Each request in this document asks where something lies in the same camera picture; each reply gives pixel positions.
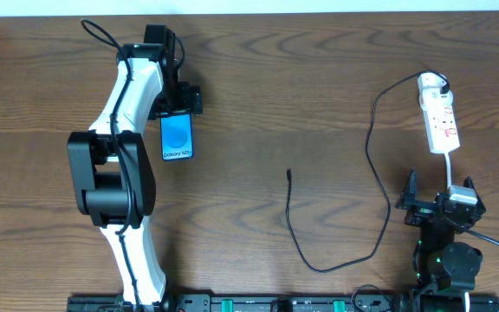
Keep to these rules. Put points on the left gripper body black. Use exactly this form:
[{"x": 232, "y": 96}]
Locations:
[{"x": 187, "y": 100}]

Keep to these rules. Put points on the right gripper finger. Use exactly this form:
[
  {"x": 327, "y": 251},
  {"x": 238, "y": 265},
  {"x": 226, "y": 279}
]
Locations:
[
  {"x": 409, "y": 192},
  {"x": 471, "y": 195}
]

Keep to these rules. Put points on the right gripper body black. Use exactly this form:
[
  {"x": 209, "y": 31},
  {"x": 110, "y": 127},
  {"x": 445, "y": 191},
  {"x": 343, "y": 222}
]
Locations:
[{"x": 433, "y": 209}]

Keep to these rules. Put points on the blue Galaxy smartphone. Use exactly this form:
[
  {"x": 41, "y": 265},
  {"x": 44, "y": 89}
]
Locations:
[{"x": 176, "y": 137}]

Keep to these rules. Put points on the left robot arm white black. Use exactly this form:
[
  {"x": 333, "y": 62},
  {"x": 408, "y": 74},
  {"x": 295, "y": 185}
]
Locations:
[{"x": 112, "y": 175}]

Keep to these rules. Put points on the white USB charger adapter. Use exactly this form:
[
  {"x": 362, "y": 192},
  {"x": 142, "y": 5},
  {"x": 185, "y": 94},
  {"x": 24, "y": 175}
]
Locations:
[{"x": 434, "y": 89}]

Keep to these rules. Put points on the white power strip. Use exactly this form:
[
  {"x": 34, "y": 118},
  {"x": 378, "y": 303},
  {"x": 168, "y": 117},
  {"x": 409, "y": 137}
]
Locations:
[{"x": 440, "y": 126}]

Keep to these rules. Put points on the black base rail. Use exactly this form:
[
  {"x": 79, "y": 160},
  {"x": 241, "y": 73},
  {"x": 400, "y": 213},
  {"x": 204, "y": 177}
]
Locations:
[{"x": 368, "y": 302}]

